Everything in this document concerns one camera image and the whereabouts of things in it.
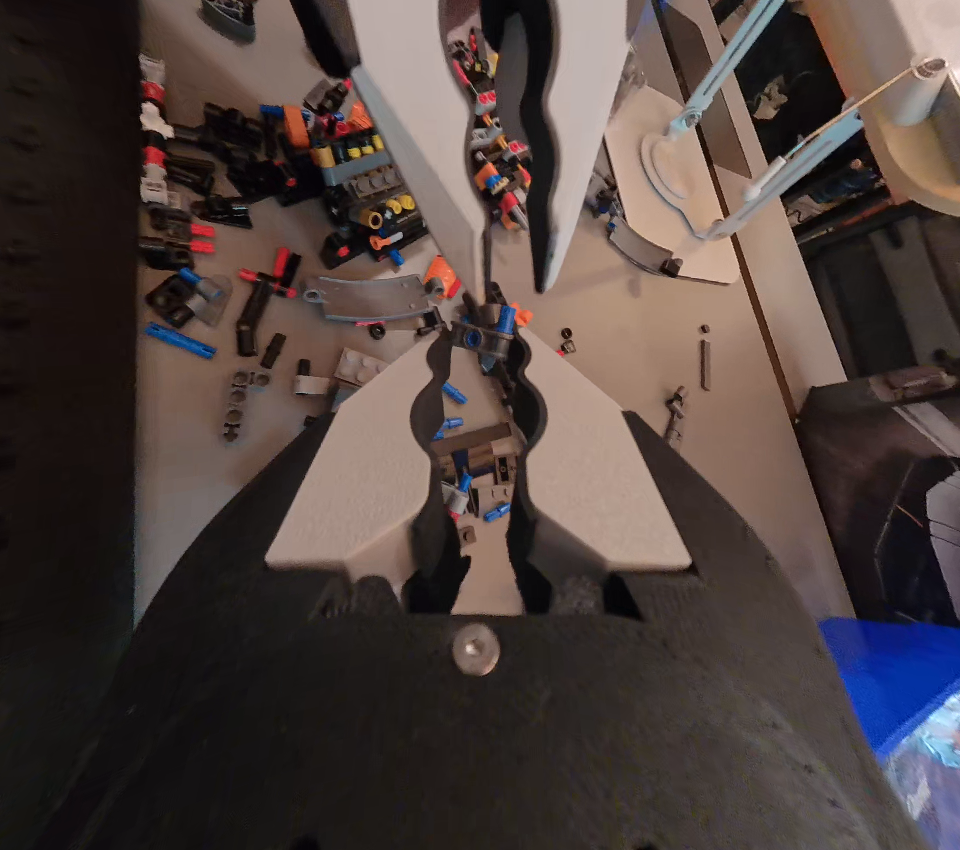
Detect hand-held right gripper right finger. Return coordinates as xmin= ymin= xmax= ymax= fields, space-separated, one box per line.
xmin=508 ymin=327 xmax=693 ymax=615

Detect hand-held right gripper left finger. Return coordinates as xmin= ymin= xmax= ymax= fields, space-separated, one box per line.
xmin=264 ymin=329 xmax=460 ymax=615

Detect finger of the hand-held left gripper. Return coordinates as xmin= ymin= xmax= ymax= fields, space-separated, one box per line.
xmin=480 ymin=0 xmax=631 ymax=295
xmin=322 ymin=0 xmax=490 ymax=247

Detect black lego frame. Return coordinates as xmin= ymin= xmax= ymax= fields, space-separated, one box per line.
xmin=491 ymin=355 xmax=522 ymax=410

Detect lego car chassis assembly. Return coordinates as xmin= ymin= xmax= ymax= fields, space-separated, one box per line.
xmin=277 ymin=29 xmax=535 ymax=270

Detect dark grey lego connector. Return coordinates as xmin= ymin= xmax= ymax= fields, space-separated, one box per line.
xmin=450 ymin=301 xmax=522 ymax=371

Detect light grey studded lego plate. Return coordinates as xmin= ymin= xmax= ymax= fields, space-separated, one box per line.
xmin=333 ymin=348 xmax=391 ymax=390

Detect loose grey curved lego panel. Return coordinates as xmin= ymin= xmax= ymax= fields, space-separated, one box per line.
xmin=302 ymin=274 xmax=444 ymax=330

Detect orange striped lego panel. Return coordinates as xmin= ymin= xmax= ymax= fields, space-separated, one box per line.
xmin=423 ymin=255 xmax=460 ymax=300

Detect white book stand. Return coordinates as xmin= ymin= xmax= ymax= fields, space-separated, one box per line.
xmin=603 ymin=0 xmax=960 ymax=286

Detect black perforated mat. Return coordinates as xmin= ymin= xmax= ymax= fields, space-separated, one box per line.
xmin=0 ymin=0 xmax=142 ymax=850

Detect blue bin holding plastic bags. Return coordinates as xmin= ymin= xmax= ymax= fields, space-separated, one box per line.
xmin=817 ymin=614 xmax=960 ymax=821

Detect empty clear plastic bags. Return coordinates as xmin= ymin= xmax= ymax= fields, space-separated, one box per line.
xmin=881 ymin=708 xmax=960 ymax=821

